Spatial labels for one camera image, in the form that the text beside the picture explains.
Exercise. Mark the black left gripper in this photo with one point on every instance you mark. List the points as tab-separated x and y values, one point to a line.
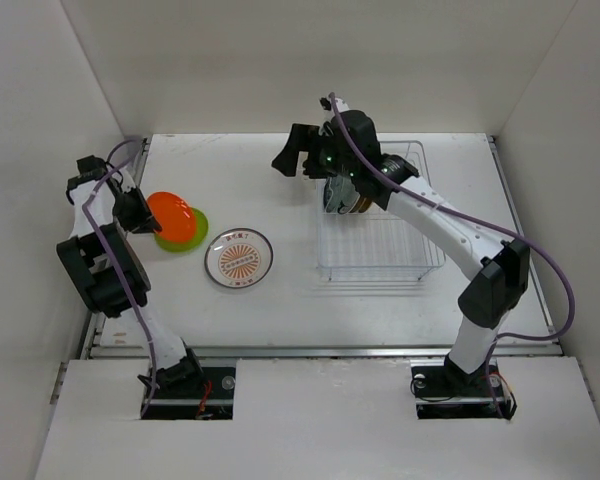
143	221

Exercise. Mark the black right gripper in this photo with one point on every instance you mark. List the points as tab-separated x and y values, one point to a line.
301	139

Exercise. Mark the orange translucent plate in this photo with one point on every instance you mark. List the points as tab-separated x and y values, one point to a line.
175	217

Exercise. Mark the lime green plate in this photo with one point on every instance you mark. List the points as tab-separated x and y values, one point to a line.
201	231

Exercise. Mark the dark teal patterned plate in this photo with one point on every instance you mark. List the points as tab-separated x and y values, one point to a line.
330	195

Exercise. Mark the amber patterned plate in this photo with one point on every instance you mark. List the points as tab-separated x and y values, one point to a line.
361	205

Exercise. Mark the white plate orange sunburst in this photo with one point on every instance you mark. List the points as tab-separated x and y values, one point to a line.
238	258

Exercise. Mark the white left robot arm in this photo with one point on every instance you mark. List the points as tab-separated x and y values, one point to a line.
108	275

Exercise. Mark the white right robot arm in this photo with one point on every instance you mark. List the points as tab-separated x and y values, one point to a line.
496	266

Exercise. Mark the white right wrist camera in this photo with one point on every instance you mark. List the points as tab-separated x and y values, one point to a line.
328	114

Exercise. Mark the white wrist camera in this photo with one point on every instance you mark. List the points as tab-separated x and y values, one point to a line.
125	181
328	114

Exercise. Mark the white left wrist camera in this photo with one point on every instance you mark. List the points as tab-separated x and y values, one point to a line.
125	181

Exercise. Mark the white wire dish rack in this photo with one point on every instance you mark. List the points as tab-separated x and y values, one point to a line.
374	246

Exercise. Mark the aluminium front rail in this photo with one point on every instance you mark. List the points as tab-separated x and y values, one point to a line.
289	352

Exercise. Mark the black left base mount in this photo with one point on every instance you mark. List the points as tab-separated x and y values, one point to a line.
206	398

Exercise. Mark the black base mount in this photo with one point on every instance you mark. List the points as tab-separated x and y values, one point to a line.
206	398
437	397

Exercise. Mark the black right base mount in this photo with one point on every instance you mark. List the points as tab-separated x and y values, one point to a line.
437	397

